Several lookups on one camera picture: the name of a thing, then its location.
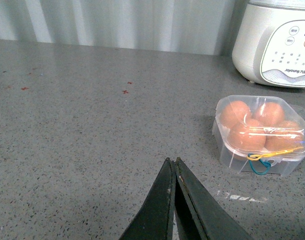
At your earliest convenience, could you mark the blue rubber band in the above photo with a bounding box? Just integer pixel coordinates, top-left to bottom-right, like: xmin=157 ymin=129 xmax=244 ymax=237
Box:
xmin=248 ymin=159 xmax=272 ymax=176

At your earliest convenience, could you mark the brown egg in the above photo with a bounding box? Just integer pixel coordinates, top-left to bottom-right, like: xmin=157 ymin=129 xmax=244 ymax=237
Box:
xmin=264 ymin=120 xmax=304 ymax=152
xmin=252 ymin=102 xmax=285 ymax=127
xmin=227 ymin=118 xmax=266 ymax=154
xmin=219 ymin=100 xmax=252 ymax=129

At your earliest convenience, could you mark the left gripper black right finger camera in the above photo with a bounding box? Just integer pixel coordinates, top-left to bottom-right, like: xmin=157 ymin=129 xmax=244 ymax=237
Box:
xmin=174 ymin=157 xmax=252 ymax=240

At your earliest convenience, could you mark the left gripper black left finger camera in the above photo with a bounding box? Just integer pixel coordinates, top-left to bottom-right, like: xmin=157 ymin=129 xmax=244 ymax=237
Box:
xmin=120 ymin=158 xmax=176 ymax=240

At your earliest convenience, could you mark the white Joyoung blender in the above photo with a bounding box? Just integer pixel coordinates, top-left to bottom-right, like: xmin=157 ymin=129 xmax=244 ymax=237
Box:
xmin=232 ymin=0 xmax=305 ymax=88

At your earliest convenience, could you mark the clear plastic egg box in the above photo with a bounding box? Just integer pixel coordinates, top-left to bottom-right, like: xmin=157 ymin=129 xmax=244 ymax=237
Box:
xmin=212 ymin=95 xmax=305 ymax=176

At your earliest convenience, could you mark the yellow rubber band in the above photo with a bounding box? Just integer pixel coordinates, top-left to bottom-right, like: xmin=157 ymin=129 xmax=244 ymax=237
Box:
xmin=246 ymin=146 xmax=304 ymax=161

